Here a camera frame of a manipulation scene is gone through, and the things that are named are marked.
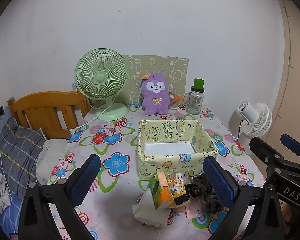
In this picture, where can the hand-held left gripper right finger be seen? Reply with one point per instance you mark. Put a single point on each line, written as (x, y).
(218, 182)

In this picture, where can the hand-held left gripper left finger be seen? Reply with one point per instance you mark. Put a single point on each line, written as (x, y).
(87, 180)

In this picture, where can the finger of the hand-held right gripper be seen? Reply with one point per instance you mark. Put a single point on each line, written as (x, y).
(262, 150)
(291, 142)

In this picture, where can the black plastic bag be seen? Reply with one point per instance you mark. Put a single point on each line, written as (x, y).
(197, 187)

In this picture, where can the pink packet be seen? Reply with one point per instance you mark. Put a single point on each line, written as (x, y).
(195, 211)

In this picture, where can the cartoon print tissue pack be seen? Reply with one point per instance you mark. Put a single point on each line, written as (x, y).
(177, 185)

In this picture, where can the yellow printed box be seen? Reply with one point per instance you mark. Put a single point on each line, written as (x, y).
(165, 165)

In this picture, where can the orange green packet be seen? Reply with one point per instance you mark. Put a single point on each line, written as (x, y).
(162, 192)

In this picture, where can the floral tablecloth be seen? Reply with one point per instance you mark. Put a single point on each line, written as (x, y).
(115, 195)

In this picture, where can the white standing fan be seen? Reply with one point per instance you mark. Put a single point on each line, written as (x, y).
(260, 117)

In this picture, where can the white bed cloth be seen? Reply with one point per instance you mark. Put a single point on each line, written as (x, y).
(50, 152)

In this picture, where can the beige door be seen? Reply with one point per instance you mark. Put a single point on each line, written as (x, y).
(297, 80)

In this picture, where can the grey plaid pillow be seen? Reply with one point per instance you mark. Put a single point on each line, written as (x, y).
(17, 150)

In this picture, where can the glass jar with green lid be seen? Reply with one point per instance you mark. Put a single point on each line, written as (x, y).
(196, 102)

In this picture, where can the blue bed sheet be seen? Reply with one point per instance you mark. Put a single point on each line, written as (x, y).
(12, 212)

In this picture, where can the wooden bed headboard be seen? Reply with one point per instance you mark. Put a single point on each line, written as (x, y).
(40, 110)

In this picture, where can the cotton swab container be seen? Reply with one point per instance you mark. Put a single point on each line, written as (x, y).
(174, 102)

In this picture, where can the green desk fan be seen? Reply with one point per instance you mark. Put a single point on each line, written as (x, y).
(100, 77)

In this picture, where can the purple plush bunny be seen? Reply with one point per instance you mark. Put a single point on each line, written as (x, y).
(155, 100)

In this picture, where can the green printed board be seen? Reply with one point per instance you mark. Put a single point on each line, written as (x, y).
(165, 67)

